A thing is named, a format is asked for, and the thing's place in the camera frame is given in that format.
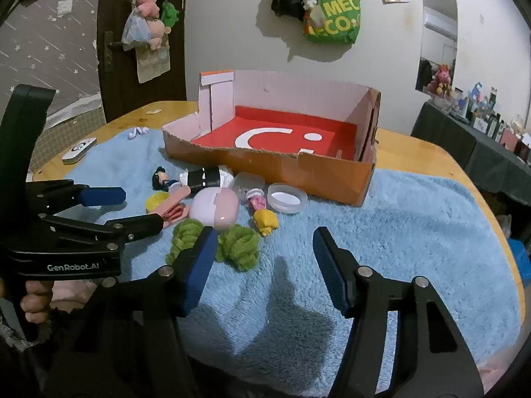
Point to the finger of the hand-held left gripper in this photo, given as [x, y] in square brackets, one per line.
[103, 197]
[139, 224]

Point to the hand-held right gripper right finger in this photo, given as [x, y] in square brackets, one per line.
[332, 271]

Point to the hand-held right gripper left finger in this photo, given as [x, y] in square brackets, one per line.
[199, 271]

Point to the green scrunchie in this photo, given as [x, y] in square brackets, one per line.
[240, 245]
[186, 236]

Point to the black-haired figurine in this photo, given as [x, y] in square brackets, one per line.
[159, 177]

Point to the pink stick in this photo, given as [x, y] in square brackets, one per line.
[180, 191]

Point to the pink egg-shaped case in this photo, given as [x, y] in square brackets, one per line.
[215, 209]

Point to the black roll with white tissue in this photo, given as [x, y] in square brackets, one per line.
[205, 178]

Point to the blonde doll figurine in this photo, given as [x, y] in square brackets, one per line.
[262, 215]

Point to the clear round lid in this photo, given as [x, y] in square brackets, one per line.
[286, 198]

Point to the clear plastic box of pins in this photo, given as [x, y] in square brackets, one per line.
[249, 182]

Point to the orange red cardboard box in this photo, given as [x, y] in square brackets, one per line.
[269, 170]

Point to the person's left hand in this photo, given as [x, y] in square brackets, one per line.
[35, 304]

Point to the white flat device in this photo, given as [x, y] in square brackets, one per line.
[79, 150]

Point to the white earbud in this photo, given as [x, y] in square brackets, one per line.
[143, 130]
[132, 133]

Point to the grey grid cutting mat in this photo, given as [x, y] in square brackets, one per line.
[83, 124]

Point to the blue fluffy towel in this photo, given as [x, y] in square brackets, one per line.
[415, 224]

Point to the small paper sticker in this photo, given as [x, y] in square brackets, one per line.
[153, 110]

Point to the dark wooden door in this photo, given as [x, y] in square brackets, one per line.
[120, 87]

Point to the printed paper bag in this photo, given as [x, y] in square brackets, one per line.
[153, 64]

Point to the dark cloth covered table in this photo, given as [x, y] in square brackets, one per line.
[448, 132]

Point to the pink plush in plastic bag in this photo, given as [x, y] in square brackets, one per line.
[145, 16]

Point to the blue plastic box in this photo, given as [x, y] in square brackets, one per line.
[522, 259]

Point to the green plush toy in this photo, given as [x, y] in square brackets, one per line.
[170, 13]

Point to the pink rabbit plush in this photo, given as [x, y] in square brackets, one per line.
[442, 78]

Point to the cluttered dark side table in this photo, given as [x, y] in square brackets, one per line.
[489, 112]

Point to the green printed bag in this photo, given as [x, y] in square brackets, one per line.
[332, 20]

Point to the wall mirror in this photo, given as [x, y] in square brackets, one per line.
[439, 29]

